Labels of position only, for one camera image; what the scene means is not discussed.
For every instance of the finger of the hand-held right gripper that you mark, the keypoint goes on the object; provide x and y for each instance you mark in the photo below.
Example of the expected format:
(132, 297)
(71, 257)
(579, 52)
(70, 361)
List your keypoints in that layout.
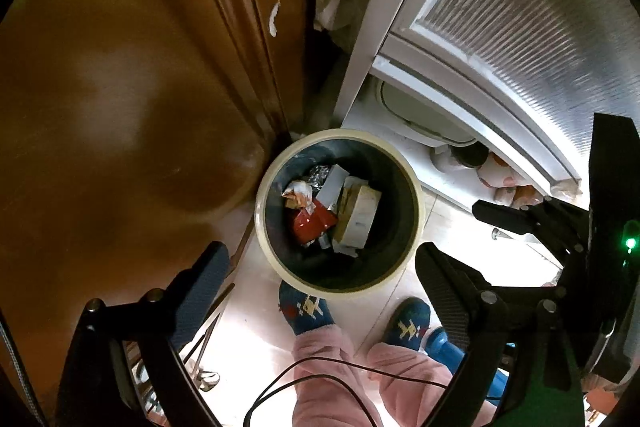
(500, 216)

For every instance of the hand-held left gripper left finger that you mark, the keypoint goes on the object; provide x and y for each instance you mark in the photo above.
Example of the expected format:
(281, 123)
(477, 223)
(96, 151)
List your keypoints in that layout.
(200, 287)

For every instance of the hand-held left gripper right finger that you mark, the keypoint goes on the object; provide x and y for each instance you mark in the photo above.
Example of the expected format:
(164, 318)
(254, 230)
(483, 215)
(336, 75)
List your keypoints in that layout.
(440, 292)

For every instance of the round cream rimmed trash bin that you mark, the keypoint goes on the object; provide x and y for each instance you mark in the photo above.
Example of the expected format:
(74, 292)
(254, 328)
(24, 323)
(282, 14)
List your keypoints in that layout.
(395, 227)

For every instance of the tan cardboard box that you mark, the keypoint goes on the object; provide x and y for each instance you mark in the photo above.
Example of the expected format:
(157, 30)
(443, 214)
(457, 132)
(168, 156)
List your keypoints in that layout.
(357, 207)

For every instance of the red snack packet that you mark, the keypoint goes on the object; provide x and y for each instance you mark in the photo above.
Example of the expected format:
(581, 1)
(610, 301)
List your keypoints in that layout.
(312, 222)

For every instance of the silver foil wrapper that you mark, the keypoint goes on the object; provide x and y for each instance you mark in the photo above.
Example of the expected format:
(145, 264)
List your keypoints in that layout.
(317, 177)

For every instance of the orange printed plastic bag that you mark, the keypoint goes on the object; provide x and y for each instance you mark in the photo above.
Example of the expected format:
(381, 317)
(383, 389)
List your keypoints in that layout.
(500, 172)

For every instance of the person's right blue patterned sock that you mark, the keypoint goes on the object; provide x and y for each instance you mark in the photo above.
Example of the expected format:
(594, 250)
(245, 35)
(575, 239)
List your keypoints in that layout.
(407, 327)

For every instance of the person's blue patterned sock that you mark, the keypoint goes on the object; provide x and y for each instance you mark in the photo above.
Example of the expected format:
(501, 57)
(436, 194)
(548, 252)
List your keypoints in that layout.
(305, 307)
(407, 327)

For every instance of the blue plastic object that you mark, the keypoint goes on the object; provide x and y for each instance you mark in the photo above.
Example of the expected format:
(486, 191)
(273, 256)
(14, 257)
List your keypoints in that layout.
(445, 347)

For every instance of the person's right pink trouser leg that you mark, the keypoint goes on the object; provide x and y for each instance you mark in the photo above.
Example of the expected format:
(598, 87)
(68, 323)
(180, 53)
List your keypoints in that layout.
(410, 392)

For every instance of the person's pink trouser leg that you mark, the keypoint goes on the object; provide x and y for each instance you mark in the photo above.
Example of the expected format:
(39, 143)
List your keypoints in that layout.
(410, 392)
(325, 382)

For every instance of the person's left blue patterned sock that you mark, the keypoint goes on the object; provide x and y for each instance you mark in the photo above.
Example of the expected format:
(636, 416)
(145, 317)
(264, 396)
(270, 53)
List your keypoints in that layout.
(305, 307)

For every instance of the crumpled orange white wrapper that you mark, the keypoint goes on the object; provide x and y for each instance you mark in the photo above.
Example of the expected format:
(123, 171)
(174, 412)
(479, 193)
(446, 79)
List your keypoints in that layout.
(297, 194)

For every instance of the white plastic container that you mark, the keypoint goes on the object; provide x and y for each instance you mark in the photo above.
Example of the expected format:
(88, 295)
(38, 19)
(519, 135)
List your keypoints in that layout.
(410, 107)

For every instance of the person's left pink trouser leg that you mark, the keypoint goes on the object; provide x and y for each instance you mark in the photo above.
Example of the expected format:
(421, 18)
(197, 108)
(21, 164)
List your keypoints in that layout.
(325, 382)

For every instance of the white ribbed glass door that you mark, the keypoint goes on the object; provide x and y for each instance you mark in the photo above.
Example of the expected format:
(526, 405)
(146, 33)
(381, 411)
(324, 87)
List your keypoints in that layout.
(500, 7)

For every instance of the brown wooden cabinet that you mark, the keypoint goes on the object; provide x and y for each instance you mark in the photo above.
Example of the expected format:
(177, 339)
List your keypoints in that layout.
(125, 82)

